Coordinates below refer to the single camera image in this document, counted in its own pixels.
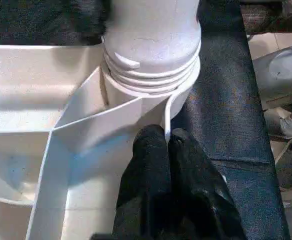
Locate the white compartment tray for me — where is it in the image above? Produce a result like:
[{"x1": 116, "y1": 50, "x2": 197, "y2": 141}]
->
[{"x1": 0, "y1": 44, "x2": 202, "y2": 240}]

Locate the white plastic table leg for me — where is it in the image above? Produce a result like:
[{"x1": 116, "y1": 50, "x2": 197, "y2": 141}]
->
[{"x1": 102, "y1": 0, "x2": 203, "y2": 96}]

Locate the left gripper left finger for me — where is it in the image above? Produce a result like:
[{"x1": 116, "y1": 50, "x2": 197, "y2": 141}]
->
[{"x1": 111, "y1": 125, "x2": 174, "y2": 240}]

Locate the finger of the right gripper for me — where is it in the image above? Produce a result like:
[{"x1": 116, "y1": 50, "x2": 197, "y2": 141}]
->
[{"x1": 61, "y1": 0, "x2": 112, "y2": 46}]

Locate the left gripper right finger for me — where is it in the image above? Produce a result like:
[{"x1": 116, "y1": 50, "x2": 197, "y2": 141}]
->
[{"x1": 168, "y1": 128, "x2": 248, "y2": 240}]

